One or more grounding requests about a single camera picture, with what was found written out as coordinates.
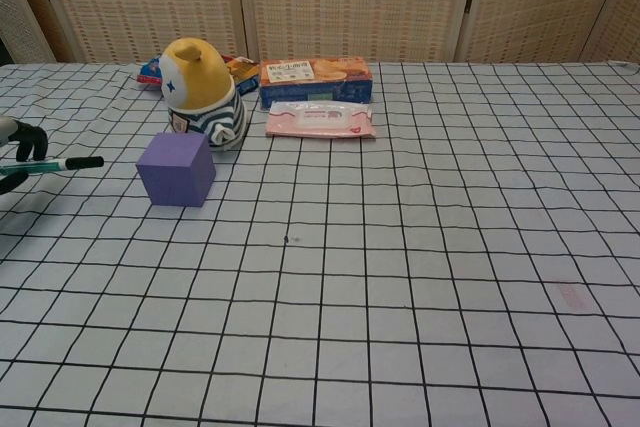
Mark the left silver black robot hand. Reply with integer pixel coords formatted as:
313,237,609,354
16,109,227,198
0,115,50,196

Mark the black capped marker pen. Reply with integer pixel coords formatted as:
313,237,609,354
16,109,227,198
0,156,105,176

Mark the purple foam cube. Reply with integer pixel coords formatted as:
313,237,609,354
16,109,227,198
136,131,217,208

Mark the blue snack bag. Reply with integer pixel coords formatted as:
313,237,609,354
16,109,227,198
136,55,169,91

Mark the yellow striped plush toy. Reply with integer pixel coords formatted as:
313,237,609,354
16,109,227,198
160,37,249,151

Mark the yellow blue snack pack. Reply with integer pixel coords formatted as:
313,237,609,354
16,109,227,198
219,54,262,97

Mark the orange biscuit box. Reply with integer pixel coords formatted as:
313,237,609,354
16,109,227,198
257,55,375,109

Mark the pink wet wipes pack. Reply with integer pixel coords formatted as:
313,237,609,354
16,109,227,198
264,100,377,141

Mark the checkered light blue tablecloth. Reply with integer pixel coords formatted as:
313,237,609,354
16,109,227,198
0,61,640,427

